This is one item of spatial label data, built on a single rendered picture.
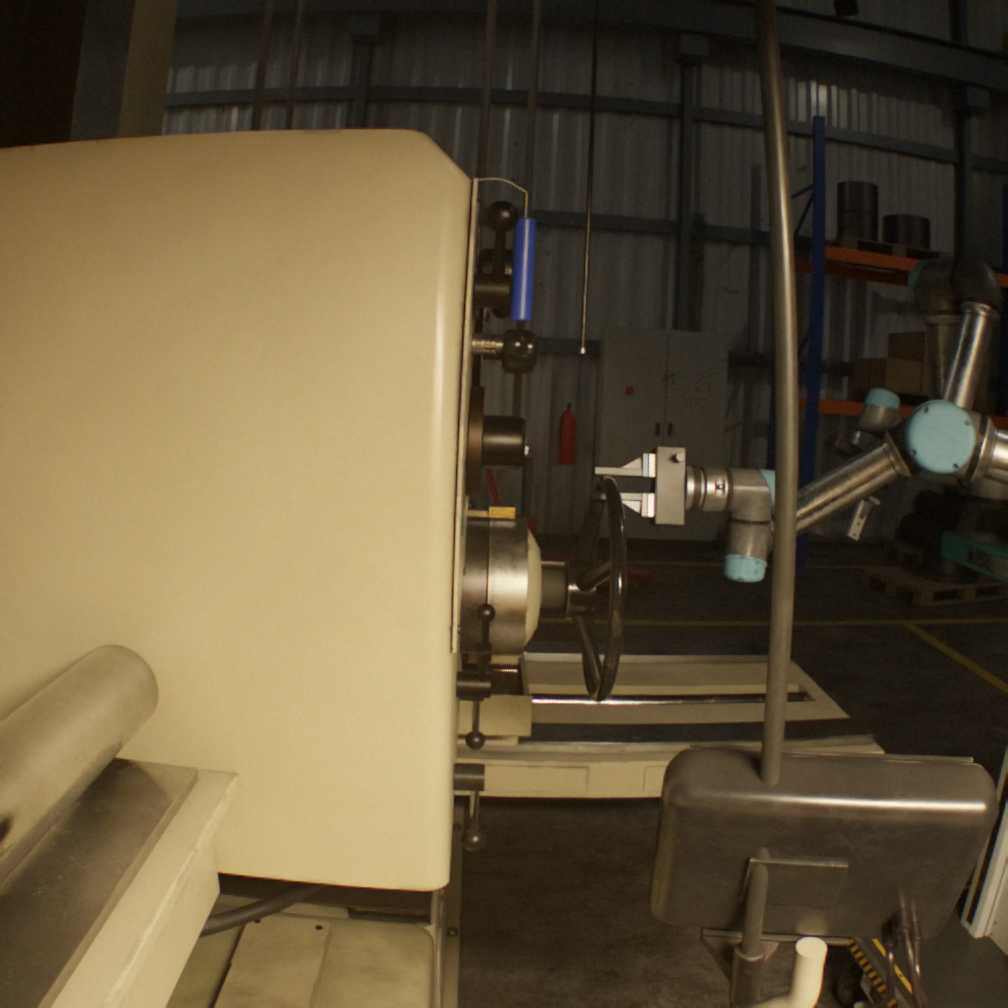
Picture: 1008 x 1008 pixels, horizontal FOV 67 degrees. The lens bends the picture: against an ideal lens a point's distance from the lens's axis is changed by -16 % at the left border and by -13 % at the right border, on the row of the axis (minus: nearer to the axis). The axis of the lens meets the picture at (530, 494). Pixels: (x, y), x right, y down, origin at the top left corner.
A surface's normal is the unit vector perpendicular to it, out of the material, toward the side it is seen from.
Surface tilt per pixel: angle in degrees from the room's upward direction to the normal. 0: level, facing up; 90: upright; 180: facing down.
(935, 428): 88
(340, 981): 0
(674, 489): 77
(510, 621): 105
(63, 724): 41
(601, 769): 90
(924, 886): 109
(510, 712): 90
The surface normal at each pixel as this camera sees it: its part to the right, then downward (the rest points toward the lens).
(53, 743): 0.78, -0.62
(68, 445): 0.05, 0.14
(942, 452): -0.52, 0.07
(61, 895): 0.05, -0.99
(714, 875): -0.22, 0.45
